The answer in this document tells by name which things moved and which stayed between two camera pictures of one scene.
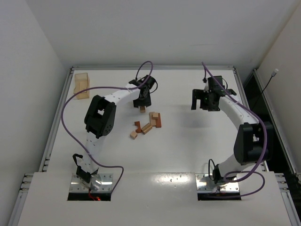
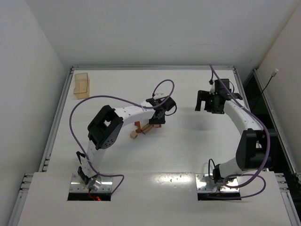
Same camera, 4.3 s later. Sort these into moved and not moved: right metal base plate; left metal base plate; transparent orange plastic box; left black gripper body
Moved: left black gripper body
Not moved: left metal base plate; transparent orange plastic box; right metal base plate
